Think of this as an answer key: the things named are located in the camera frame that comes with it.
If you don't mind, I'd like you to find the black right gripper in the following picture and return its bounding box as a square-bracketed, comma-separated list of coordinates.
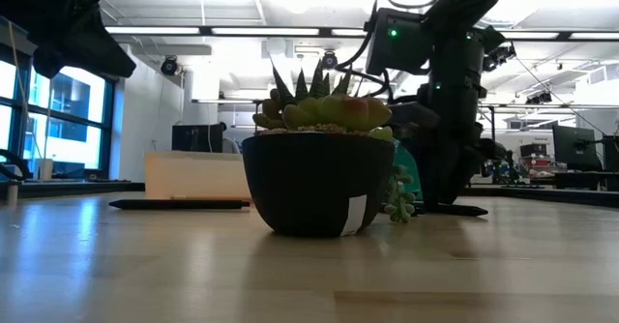
[389, 83, 509, 206]

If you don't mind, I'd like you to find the orange plastic tray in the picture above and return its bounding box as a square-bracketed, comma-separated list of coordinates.
[143, 150, 252, 201]

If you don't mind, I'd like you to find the long ceiling light strip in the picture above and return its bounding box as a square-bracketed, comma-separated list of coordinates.
[104, 25, 201, 36]
[569, 31, 619, 42]
[210, 26, 321, 37]

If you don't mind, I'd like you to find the black ceiling spotlight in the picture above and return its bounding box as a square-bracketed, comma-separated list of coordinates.
[160, 55, 180, 77]
[320, 49, 339, 71]

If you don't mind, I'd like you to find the black pen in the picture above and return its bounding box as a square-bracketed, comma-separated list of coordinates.
[108, 197, 251, 212]
[414, 203, 489, 218]

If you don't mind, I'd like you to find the small white box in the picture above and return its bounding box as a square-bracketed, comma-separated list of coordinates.
[33, 158, 54, 182]

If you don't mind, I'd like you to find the large glass window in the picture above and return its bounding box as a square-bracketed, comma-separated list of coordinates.
[0, 54, 116, 182]

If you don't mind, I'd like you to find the succulent plant in black pot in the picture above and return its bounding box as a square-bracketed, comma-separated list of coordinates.
[241, 57, 421, 239]

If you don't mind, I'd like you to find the black computer monitor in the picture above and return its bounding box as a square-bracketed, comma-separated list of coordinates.
[551, 124, 599, 172]
[171, 123, 224, 154]

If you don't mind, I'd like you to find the person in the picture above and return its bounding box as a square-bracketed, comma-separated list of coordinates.
[218, 121, 242, 155]

